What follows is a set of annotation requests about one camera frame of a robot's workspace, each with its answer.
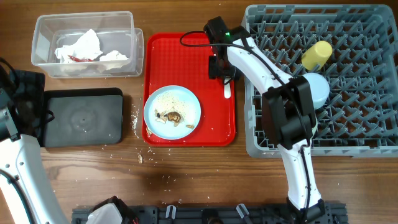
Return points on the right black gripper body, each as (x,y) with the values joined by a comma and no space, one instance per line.
(219,72)

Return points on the white plastic spoon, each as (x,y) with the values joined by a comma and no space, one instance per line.
(227,91)

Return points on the light blue plate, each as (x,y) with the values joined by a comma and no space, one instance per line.
(171,98)

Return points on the yellow cup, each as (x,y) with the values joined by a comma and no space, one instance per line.
(317,55)

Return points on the small white napkin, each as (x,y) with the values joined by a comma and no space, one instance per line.
(114,59)

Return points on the light blue bowl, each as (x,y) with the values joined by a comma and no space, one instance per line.
(320,89)

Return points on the large white napkin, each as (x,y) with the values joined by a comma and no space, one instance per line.
(87,46)

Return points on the red snack wrapper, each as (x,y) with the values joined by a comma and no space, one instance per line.
(75,59)

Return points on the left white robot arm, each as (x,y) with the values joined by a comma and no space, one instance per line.
(24,183)

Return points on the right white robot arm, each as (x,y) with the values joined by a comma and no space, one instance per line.
(288,115)

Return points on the clear plastic waste bin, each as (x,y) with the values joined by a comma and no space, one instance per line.
(115,30)

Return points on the grey dishwasher rack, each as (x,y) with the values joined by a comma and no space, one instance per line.
(359,117)

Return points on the red serving tray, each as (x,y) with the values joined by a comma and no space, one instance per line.
(170,63)

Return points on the food crumb on table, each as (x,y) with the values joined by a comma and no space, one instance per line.
(140,158)

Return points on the black rectangular tray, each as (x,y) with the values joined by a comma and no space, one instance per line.
(81,117)

